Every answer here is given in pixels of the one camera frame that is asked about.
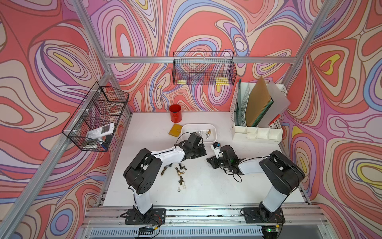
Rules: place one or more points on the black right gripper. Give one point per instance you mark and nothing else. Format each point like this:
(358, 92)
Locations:
(214, 161)

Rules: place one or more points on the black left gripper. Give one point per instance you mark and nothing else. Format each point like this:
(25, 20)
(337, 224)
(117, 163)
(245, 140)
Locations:
(203, 152)

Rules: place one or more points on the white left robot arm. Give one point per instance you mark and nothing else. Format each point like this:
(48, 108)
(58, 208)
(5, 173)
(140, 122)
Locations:
(141, 173)

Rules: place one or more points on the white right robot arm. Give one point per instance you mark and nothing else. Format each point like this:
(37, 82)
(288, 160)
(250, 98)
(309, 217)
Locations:
(284, 175)

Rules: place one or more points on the white storage box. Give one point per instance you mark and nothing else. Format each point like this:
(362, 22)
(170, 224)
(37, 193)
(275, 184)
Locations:
(187, 129)

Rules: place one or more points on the yellow sponge pad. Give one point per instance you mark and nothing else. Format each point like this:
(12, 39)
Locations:
(175, 130)

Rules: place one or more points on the red metal cup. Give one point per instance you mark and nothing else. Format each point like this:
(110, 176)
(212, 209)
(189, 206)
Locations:
(175, 113)

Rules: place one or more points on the white file organizer rack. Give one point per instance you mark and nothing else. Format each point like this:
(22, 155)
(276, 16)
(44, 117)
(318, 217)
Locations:
(239, 130)

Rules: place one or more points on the brown cardboard folder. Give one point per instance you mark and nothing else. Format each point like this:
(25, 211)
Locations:
(258, 104)

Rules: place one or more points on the grey plastic sheet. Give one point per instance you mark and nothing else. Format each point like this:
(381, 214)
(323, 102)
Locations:
(280, 103)

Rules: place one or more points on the white remote control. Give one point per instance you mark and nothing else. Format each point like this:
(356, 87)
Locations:
(101, 131)

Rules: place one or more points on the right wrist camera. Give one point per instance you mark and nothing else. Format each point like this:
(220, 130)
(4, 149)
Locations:
(216, 149)

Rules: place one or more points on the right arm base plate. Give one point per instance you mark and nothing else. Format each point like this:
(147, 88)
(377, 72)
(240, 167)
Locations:
(256, 215)

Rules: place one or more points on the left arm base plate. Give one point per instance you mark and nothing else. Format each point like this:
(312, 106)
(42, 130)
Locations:
(152, 217)

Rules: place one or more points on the black wire basket back wall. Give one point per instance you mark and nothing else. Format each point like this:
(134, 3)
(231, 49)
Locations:
(204, 68)

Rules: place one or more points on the black wire basket wall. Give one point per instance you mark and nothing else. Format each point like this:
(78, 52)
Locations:
(204, 68)
(102, 105)

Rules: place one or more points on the black wire basket left wall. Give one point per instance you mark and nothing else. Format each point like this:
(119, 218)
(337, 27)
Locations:
(102, 105)

